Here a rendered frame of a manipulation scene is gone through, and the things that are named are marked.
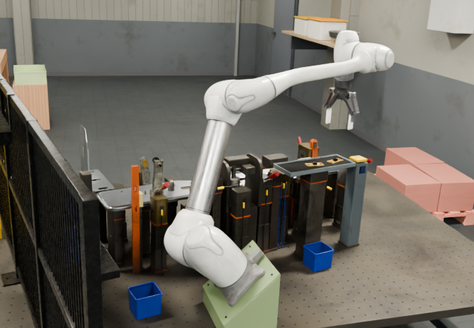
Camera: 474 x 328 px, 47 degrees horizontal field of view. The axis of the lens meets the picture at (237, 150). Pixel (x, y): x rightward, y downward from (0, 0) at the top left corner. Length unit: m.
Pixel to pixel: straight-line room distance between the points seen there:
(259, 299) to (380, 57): 1.07
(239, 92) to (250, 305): 0.78
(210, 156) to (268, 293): 0.57
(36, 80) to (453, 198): 5.07
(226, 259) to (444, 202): 3.24
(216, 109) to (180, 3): 9.24
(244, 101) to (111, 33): 9.27
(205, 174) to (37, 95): 5.34
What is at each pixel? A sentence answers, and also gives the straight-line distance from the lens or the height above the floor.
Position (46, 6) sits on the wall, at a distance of 11.21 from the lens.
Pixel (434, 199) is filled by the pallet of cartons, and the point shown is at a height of 0.24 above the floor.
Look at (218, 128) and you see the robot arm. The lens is 2.16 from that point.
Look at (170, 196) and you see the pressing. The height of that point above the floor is 1.00.
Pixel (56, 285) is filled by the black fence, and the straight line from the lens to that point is 1.56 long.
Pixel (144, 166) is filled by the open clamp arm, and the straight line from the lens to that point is 2.63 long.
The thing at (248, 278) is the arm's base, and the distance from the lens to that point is 2.04.
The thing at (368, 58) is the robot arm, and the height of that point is 1.67.
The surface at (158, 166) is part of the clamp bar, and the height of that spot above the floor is 1.19.
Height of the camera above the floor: 1.95
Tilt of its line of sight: 17 degrees down
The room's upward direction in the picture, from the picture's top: 3 degrees clockwise
